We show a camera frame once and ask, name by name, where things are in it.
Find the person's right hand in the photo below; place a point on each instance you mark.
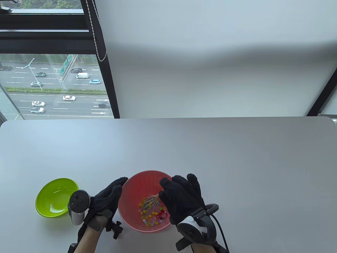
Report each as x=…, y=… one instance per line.
x=181, y=197

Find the person's left hand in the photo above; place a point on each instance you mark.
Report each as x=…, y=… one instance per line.
x=105, y=197

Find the pile of plastic decorations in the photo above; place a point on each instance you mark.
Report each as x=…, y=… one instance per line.
x=155, y=216

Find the pink salad bowl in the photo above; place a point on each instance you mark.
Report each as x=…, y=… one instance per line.
x=142, y=184

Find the small green plastic bowl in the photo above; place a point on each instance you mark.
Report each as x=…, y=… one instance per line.
x=52, y=195

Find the person's right forearm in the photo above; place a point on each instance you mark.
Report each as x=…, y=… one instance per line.
x=202, y=249

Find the person's left forearm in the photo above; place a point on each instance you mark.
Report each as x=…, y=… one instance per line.
x=87, y=239

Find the left wrist tracking controller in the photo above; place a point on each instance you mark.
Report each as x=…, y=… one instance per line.
x=77, y=203

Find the wrist tracking controller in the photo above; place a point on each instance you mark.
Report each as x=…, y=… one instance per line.
x=77, y=203
x=197, y=232

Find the right wrist tracking controller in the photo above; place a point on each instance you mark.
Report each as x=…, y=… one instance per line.
x=197, y=232

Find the white roller blind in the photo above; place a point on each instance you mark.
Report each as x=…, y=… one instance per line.
x=210, y=66

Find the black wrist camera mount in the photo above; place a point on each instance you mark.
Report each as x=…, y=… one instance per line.
x=115, y=229

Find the black window frame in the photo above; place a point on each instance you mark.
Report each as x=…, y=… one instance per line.
x=39, y=35

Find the black slanted window post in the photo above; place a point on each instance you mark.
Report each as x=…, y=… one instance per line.
x=323, y=95

